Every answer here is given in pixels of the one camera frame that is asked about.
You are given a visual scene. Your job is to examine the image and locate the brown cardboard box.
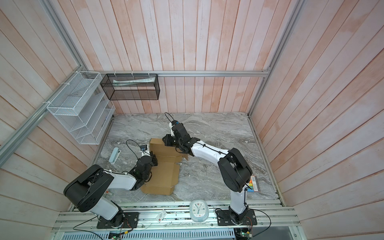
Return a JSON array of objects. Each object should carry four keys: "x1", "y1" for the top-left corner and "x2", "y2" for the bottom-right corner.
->
[{"x1": 141, "y1": 138, "x2": 188, "y2": 196}]

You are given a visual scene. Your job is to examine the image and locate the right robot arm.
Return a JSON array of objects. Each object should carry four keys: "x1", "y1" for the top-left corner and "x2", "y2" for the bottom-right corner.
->
[{"x1": 163, "y1": 120, "x2": 253, "y2": 216}]

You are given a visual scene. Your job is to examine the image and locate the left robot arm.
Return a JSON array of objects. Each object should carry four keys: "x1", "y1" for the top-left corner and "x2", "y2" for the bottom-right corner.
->
[{"x1": 64, "y1": 152, "x2": 158, "y2": 221}]

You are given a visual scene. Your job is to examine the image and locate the light blue small device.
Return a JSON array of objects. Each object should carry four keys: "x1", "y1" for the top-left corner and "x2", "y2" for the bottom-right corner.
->
[{"x1": 109, "y1": 147, "x2": 121, "y2": 164}]

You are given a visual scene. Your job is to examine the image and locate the white paper tag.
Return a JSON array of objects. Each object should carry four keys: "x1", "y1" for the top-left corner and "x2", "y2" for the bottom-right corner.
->
[{"x1": 156, "y1": 210, "x2": 168, "y2": 222}]

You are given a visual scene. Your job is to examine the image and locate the white round clock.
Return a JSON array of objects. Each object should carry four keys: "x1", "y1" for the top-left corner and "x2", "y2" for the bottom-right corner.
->
[{"x1": 190, "y1": 200, "x2": 209, "y2": 223}]

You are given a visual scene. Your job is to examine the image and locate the paper in black basket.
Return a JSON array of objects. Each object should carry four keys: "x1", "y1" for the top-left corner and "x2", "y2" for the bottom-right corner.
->
[{"x1": 112, "y1": 77, "x2": 156, "y2": 87}]

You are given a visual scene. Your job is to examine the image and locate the colourful marker pack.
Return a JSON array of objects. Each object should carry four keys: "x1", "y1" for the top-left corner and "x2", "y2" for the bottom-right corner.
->
[{"x1": 247, "y1": 176, "x2": 260, "y2": 193}]

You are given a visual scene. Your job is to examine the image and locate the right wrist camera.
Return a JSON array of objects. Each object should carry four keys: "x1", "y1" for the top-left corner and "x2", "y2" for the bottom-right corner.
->
[{"x1": 169, "y1": 120, "x2": 180, "y2": 137}]

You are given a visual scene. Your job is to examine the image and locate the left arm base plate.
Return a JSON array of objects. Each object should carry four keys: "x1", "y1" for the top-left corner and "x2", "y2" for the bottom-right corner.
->
[{"x1": 97, "y1": 212, "x2": 139, "y2": 229}]

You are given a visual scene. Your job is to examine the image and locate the black wire mesh basket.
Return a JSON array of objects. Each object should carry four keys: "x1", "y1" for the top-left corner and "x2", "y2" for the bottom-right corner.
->
[{"x1": 101, "y1": 73, "x2": 161, "y2": 101}]

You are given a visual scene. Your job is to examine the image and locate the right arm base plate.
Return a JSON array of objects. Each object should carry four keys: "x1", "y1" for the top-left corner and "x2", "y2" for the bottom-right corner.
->
[{"x1": 215, "y1": 209, "x2": 257, "y2": 226}]

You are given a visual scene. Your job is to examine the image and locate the white wire mesh shelf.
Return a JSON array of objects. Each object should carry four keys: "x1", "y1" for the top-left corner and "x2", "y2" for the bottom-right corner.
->
[{"x1": 47, "y1": 71, "x2": 115, "y2": 145}]

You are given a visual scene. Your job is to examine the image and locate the aluminium rail front frame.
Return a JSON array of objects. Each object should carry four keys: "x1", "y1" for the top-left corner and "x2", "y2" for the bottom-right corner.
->
[{"x1": 52, "y1": 200, "x2": 306, "y2": 240}]

